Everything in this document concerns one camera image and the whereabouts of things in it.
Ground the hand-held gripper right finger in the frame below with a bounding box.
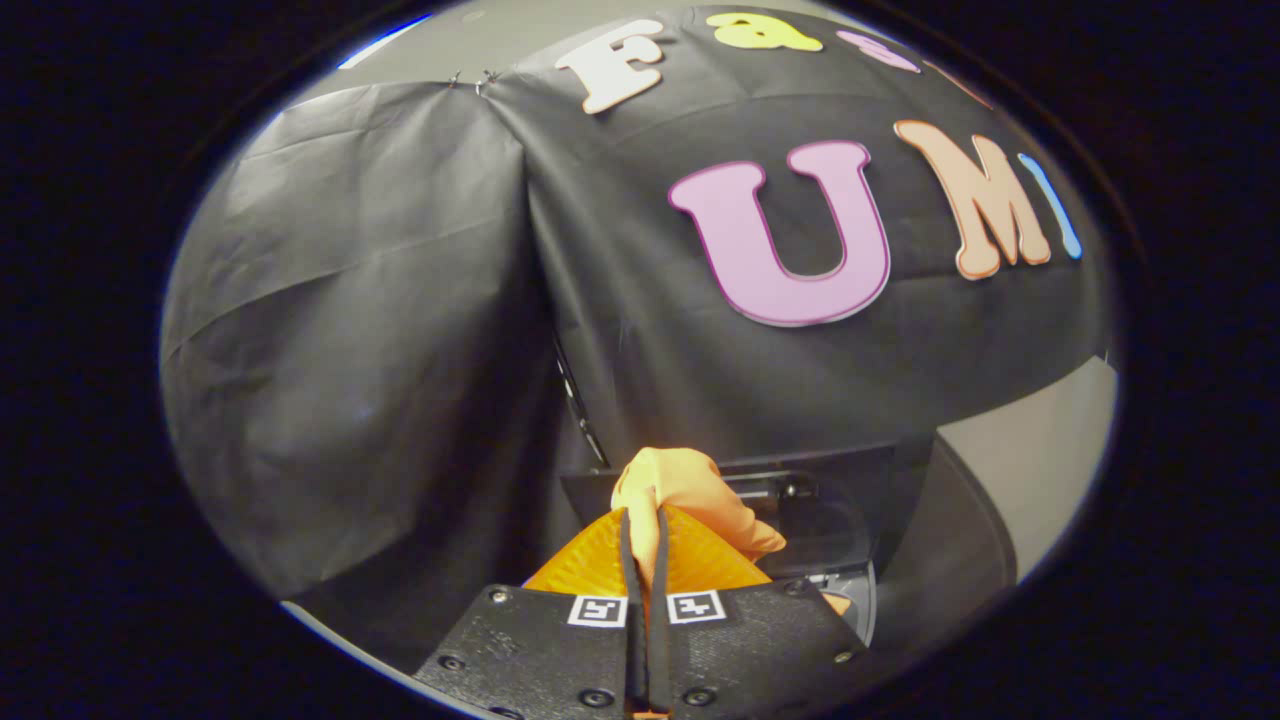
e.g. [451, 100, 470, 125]
[645, 505, 869, 720]

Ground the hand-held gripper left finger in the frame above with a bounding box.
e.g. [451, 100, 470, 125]
[413, 508, 651, 720]

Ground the orange cloth garment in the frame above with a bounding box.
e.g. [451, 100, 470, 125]
[611, 447, 851, 616]

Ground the metal backdrop stand pole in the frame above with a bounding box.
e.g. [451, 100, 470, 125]
[553, 335, 609, 469]

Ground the white cabinet with dark top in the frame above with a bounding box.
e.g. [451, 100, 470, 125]
[880, 358, 1119, 641]

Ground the black backdrop cloth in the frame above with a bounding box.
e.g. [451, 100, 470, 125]
[160, 5, 1111, 641]

